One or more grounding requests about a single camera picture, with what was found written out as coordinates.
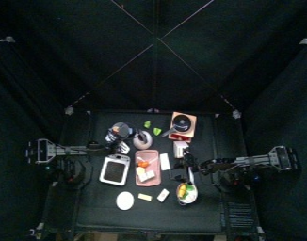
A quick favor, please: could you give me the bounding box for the white flat rectangular block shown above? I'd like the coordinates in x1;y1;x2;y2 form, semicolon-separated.
159;153;171;171

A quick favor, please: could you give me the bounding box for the small white toy block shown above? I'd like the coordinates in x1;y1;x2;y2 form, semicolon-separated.
157;188;171;203

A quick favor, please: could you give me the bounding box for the pinkish round bowl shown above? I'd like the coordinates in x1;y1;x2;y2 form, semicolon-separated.
133;130;154;151

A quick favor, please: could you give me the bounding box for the bowl of mixed food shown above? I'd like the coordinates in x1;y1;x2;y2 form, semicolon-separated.
175;182;199;206

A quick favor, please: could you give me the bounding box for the white tray with black inset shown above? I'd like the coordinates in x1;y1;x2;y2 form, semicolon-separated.
99;153;133;186

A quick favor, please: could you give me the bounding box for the white toy box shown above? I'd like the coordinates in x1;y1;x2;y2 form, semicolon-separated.
173;140;190;159

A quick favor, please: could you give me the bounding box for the pink rectangular plate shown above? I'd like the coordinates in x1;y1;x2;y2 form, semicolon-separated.
134;149;163;187

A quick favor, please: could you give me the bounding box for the white round disc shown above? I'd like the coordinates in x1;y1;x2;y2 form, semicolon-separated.
115;191;137;211

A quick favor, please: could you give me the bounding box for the wooden toy stove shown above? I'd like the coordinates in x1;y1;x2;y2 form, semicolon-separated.
167;111;198;143

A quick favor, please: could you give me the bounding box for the black toy frying pan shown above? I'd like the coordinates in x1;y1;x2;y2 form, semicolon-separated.
162;114;193;137

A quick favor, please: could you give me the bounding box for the beige toy bread piece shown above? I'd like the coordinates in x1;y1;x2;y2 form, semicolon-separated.
139;169;158;184

